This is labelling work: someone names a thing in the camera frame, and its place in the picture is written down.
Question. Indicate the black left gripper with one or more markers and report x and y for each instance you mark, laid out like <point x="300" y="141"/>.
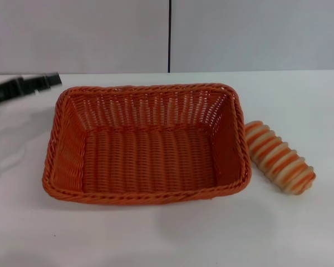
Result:
<point x="2" y="91"/>

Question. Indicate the orange woven plastic basket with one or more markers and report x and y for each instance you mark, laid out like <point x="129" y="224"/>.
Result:
<point x="150" y="161"/>

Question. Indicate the orange striped bread roll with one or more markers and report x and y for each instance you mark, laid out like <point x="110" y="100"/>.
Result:
<point x="281" y="161"/>

